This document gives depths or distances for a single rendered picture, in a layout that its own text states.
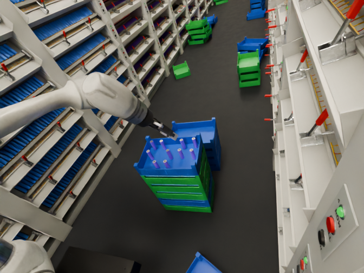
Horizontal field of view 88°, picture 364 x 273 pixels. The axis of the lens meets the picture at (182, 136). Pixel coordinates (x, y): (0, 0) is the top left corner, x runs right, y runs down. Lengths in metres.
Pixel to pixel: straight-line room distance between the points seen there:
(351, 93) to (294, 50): 0.55
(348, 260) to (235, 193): 1.03
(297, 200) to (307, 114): 0.24
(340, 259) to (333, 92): 0.19
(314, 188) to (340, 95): 0.19
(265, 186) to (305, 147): 0.81
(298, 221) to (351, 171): 0.39
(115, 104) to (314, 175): 0.53
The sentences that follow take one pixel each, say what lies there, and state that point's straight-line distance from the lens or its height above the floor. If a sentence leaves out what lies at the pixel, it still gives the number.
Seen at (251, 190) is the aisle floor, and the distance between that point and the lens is 1.26.
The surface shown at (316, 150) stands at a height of 0.75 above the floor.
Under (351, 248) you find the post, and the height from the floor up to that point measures 0.89.
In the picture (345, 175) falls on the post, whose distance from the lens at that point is 0.25.
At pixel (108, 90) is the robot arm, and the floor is 0.90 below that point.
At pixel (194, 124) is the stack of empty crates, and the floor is 0.27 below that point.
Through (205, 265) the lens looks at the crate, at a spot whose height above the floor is 0.00.
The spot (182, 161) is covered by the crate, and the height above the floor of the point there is 0.40.
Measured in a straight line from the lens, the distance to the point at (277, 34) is 1.56.
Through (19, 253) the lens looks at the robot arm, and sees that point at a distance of 0.95.
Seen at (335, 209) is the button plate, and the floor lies 0.88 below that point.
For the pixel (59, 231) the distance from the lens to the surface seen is 1.58.
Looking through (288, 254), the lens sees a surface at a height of 0.36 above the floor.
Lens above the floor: 1.11
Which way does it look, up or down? 42 degrees down
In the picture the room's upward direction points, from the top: 21 degrees counter-clockwise
